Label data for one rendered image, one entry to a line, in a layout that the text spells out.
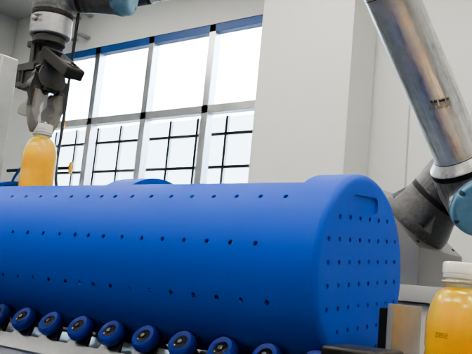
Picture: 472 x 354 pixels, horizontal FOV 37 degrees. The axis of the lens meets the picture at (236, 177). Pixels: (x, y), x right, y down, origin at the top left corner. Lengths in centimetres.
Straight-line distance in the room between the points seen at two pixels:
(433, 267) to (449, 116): 43
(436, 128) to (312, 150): 252
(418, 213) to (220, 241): 90
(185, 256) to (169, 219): 7
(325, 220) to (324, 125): 315
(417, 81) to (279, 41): 292
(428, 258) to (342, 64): 247
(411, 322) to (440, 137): 67
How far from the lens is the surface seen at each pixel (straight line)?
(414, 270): 175
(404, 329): 99
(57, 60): 152
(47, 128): 152
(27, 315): 133
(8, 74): 231
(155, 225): 108
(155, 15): 570
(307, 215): 93
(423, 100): 156
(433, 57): 155
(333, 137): 401
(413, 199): 182
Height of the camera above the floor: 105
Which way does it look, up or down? 9 degrees up
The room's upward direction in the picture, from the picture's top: 5 degrees clockwise
